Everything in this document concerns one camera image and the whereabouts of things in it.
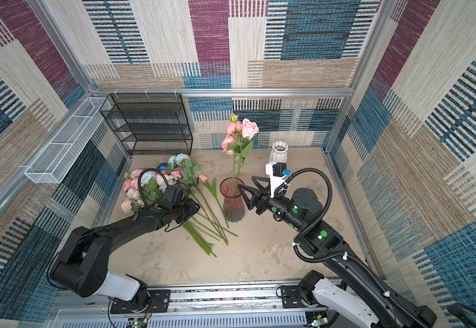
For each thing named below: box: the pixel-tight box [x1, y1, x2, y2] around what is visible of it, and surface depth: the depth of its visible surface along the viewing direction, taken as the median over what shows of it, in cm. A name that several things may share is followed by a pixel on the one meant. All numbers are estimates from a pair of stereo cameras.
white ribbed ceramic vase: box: [269, 140, 289, 162], surface depth 93 cm
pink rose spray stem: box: [220, 113, 260, 193], surface depth 73 cm
